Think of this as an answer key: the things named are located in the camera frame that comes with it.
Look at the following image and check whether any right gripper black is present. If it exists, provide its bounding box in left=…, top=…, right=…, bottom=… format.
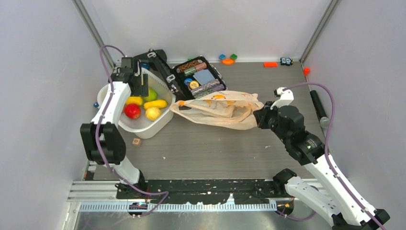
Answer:
left=253, top=101, right=290, bottom=144

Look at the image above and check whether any green fake pear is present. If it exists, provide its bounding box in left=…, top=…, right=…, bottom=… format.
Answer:
left=143, top=88, right=158, bottom=102

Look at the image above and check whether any red fake apple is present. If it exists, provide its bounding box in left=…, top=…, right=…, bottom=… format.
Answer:
left=124, top=103, right=142, bottom=119

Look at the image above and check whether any translucent plastic bag banana print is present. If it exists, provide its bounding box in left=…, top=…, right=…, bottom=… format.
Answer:
left=169, top=91, right=264, bottom=130

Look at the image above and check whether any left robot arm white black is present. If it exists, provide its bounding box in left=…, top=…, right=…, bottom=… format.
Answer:
left=79, top=57, right=148, bottom=198

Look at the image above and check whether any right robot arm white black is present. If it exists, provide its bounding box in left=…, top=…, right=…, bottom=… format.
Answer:
left=254, top=102, right=390, bottom=230

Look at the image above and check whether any yellow fake mango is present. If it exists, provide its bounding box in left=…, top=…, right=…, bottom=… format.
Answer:
left=125, top=96, right=144, bottom=106

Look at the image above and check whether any yellow fake banana piece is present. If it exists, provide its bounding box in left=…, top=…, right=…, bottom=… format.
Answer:
left=143, top=100, right=168, bottom=110

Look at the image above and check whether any white plastic basin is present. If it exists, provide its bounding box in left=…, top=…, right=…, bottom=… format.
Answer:
left=91, top=68, right=175, bottom=139

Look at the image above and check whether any small wooden cube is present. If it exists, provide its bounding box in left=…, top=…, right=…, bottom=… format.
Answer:
left=132, top=138, right=142, bottom=147

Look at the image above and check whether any orange block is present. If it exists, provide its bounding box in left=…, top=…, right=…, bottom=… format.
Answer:
left=263, top=62, right=278, bottom=68

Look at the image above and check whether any black microphone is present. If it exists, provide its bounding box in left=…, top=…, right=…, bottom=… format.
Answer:
left=310, top=90, right=330, bottom=129

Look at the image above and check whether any black poker chip case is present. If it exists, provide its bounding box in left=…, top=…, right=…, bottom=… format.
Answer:
left=134, top=49, right=227, bottom=101

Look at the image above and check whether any small toy car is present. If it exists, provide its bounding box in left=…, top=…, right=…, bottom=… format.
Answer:
left=280, top=57, right=293, bottom=66

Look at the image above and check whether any orange corner piece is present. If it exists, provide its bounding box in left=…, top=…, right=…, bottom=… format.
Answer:
left=303, top=68, right=310, bottom=77

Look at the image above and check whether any blue toy cube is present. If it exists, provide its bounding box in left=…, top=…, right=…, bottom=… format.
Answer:
left=218, top=54, right=226, bottom=60

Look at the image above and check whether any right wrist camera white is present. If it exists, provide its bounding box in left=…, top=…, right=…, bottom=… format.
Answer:
left=271, top=87, right=294, bottom=109

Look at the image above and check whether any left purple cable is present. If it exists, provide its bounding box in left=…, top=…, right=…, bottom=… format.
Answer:
left=95, top=45, right=169, bottom=218

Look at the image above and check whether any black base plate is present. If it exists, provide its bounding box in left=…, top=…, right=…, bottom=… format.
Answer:
left=115, top=179, right=294, bottom=207

